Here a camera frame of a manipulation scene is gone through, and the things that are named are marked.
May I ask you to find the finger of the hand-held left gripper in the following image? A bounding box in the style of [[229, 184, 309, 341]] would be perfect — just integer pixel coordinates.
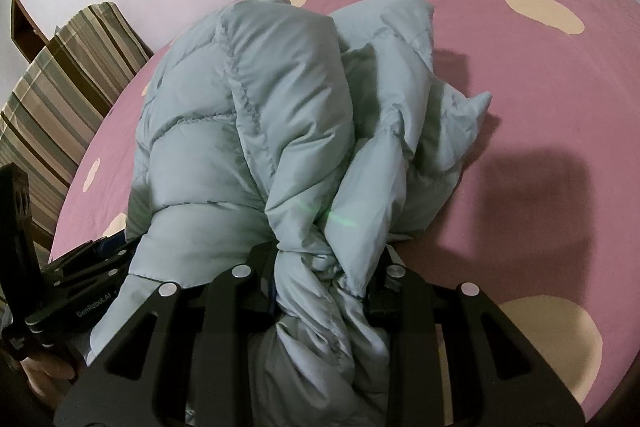
[[52, 249, 138, 289], [49, 233, 128, 270]]

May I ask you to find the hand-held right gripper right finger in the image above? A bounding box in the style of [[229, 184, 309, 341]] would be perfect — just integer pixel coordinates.
[[365, 247, 586, 427]]

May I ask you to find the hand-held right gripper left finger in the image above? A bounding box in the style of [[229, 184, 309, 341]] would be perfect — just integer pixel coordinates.
[[52, 243, 278, 427]]

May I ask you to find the light blue puffer jacket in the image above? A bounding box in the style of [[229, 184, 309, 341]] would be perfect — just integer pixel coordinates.
[[87, 0, 493, 427]]

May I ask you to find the person's left hand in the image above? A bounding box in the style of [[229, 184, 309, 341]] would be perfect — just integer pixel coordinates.
[[22, 348, 81, 400]]

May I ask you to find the striped cloth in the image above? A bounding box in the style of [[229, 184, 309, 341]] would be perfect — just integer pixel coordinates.
[[0, 2, 155, 248]]

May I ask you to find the brown wooden board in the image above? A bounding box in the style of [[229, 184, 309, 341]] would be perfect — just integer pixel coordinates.
[[10, 0, 52, 58]]

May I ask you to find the pink polka dot bed sheet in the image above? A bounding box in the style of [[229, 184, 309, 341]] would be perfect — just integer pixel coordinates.
[[50, 0, 640, 427]]

